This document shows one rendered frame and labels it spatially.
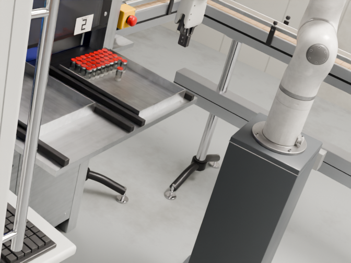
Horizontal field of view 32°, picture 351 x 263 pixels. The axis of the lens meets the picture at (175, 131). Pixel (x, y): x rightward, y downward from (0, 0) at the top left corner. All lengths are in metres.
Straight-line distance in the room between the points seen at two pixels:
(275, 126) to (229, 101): 0.97
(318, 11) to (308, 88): 0.23
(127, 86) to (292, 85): 0.55
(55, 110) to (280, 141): 0.72
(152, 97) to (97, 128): 0.30
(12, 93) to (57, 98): 0.85
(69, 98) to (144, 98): 0.25
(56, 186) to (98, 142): 0.75
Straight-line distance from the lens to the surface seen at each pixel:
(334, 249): 3.21
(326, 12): 1.94
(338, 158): 2.82
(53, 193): 2.50
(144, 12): 2.63
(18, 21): 1.03
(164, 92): 2.11
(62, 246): 1.52
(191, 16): 1.91
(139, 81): 2.14
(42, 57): 1.12
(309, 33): 1.85
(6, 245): 1.47
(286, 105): 1.97
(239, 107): 2.94
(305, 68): 1.88
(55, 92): 1.97
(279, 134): 2.02
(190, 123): 3.78
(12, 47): 1.04
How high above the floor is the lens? 1.84
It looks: 30 degrees down
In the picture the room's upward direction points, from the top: 16 degrees clockwise
